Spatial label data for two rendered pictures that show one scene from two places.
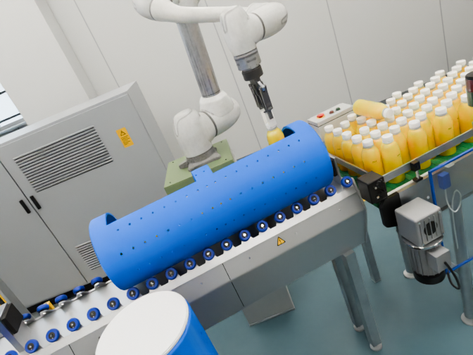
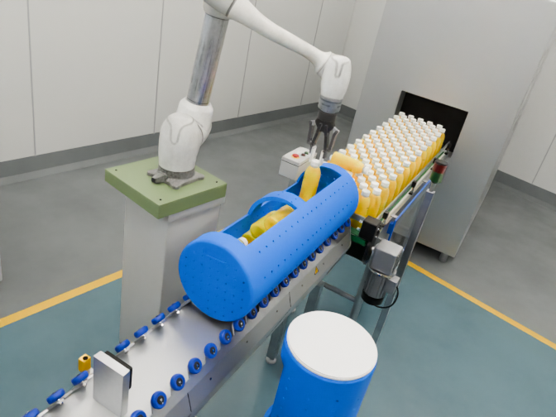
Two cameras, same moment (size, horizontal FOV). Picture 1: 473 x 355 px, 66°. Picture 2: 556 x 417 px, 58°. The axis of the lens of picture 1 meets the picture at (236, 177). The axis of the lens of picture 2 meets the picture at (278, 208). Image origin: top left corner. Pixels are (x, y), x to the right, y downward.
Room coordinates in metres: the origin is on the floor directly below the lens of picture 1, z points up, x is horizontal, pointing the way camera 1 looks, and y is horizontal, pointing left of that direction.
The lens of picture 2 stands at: (0.40, 1.51, 2.07)
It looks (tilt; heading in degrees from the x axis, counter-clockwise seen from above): 29 degrees down; 303
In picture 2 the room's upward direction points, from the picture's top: 12 degrees clockwise
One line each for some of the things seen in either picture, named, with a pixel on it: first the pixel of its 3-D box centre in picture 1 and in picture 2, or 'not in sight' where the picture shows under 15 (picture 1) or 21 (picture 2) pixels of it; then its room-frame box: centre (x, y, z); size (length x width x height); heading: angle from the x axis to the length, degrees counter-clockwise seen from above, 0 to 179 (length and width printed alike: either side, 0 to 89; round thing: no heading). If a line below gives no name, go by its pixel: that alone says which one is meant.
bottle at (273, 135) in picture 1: (278, 146); (310, 182); (1.36, -0.20, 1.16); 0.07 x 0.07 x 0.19
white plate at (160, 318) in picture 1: (142, 329); (332, 342); (0.81, 0.41, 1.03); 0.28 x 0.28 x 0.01
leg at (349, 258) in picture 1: (362, 302); (304, 330); (1.25, -0.31, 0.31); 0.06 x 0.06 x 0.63; 8
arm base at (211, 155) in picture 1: (198, 156); (173, 171); (1.83, 0.15, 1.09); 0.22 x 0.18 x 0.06; 93
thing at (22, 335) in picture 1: (15, 326); (112, 382); (1.13, 0.95, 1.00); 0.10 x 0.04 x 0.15; 8
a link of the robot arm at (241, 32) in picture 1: (239, 29); (336, 75); (1.37, -0.21, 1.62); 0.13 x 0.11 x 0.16; 121
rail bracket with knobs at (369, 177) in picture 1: (371, 188); (368, 229); (1.13, -0.44, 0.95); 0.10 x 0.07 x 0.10; 8
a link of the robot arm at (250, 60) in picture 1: (248, 60); (329, 103); (1.36, -0.20, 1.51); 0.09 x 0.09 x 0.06
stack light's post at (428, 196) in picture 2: not in sight; (397, 279); (1.02, -0.80, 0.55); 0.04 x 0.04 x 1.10; 8
